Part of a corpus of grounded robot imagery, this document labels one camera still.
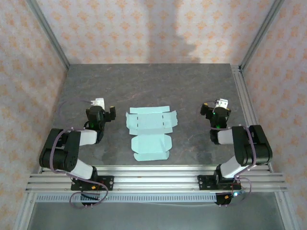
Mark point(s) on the light teal paper box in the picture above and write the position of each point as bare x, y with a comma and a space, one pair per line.
149, 134

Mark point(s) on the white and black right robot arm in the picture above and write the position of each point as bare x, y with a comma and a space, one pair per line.
254, 148

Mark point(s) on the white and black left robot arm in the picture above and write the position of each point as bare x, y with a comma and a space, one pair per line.
60, 153

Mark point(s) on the grey metal panel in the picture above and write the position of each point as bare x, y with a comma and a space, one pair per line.
156, 216

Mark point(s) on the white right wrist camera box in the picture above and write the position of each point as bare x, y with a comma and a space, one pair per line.
221, 103

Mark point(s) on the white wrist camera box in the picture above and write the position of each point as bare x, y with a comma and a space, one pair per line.
98, 102
221, 103

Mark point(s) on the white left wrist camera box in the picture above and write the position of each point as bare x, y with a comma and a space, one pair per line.
98, 102

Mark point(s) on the aluminium side rail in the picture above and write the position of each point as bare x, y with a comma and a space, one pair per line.
247, 105

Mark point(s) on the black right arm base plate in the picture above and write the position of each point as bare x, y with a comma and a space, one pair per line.
204, 183

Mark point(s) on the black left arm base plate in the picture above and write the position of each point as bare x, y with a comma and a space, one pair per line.
108, 183

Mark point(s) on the narrow aluminium rail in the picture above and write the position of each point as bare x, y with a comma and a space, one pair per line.
156, 169

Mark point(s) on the wide aluminium base rail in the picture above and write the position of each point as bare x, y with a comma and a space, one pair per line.
156, 183

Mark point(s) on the aluminium frame post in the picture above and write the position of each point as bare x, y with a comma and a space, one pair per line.
50, 36
287, 213
24, 213
261, 33

